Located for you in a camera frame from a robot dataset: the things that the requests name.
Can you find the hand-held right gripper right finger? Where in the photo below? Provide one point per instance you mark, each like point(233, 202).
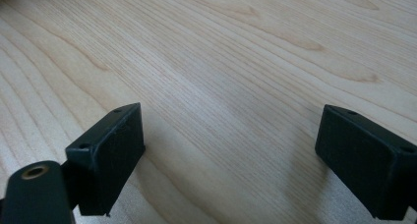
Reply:
point(367, 165)

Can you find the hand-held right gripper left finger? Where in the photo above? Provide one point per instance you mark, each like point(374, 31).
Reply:
point(105, 165)

